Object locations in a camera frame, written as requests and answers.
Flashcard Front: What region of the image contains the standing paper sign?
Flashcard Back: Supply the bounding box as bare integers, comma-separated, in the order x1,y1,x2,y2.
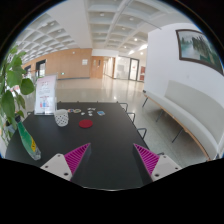
34,75,57,115

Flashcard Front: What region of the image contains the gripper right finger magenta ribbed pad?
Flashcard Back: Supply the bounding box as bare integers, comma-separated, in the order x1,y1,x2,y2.
134,144,181,181

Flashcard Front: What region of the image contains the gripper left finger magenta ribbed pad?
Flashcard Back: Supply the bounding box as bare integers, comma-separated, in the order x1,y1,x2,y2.
42,143,91,181

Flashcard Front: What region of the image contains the red round coaster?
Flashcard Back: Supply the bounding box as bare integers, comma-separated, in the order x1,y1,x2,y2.
79,119,93,128

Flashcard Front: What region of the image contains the black chair frame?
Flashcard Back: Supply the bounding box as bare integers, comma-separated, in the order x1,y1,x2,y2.
137,128,147,140
119,102,128,112

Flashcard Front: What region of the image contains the long white bench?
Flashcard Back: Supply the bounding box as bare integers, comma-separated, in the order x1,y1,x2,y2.
144,80,224,160

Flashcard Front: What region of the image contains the white perforated cup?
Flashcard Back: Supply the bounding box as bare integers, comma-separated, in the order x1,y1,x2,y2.
54,109,69,127

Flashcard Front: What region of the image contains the green potted plant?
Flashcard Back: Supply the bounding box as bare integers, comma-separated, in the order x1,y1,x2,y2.
0,45,35,142

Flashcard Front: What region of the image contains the framed landscape painting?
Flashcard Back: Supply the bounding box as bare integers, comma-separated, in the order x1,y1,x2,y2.
176,29,224,75

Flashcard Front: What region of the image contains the black chair frame far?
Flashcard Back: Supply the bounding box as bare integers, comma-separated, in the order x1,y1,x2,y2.
119,102,128,112

